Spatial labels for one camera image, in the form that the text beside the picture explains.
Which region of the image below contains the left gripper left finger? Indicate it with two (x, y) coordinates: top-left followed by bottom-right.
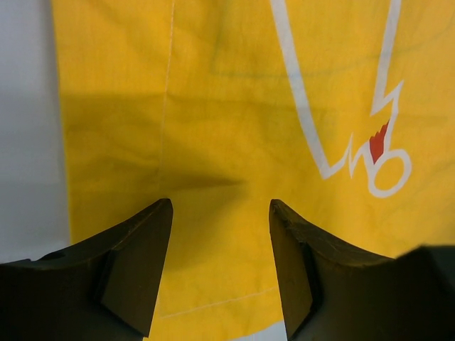
(1, 198), (173, 340)

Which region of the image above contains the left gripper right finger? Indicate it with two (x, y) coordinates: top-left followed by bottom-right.
(269, 199), (454, 340)

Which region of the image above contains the yellow cloth placemat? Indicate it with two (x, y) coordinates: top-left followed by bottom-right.
(51, 1), (454, 340)

